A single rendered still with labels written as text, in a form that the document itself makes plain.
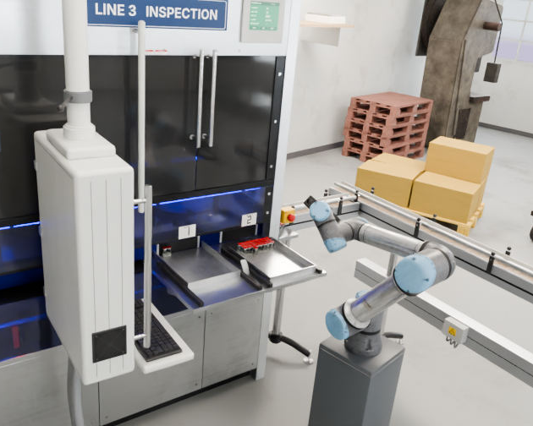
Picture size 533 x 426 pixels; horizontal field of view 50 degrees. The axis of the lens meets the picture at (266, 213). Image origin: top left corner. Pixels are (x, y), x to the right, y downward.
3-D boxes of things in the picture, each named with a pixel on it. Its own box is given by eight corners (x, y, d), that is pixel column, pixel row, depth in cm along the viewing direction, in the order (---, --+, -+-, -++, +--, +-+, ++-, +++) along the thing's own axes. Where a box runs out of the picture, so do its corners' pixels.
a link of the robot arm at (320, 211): (314, 226, 205) (304, 204, 207) (317, 229, 216) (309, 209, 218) (333, 216, 204) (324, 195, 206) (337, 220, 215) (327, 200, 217)
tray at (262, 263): (228, 253, 272) (229, 246, 271) (272, 243, 287) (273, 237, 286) (269, 284, 247) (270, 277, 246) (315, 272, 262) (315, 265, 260)
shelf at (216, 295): (142, 264, 259) (142, 259, 259) (266, 237, 299) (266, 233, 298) (193, 314, 224) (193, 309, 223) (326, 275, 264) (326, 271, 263)
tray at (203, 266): (152, 257, 261) (152, 250, 260) (201, 247, 276) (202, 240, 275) (188, 291, 236) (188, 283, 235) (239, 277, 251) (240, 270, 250)
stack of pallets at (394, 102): (380, 144, 863) (389, 90, 833) (424, 155, 817) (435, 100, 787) (337, 154, 786) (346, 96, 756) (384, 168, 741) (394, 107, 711)
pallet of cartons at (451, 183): (496, 220, 598) (513, 150, 570) (456, 246, 524) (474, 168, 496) (385, 184, 678) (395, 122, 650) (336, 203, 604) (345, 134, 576)
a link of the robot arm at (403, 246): (471, 245, 187) (356, 210, 222) (453, 253, 180) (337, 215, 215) (466, 277, 191) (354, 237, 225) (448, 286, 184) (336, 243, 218)
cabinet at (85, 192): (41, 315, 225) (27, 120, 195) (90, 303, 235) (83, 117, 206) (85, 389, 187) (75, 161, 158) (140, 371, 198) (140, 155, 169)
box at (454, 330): (441, 333, 301) (444, 319, 298) (447, 330, 304) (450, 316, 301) (459, 345, 292) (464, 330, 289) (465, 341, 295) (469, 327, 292)
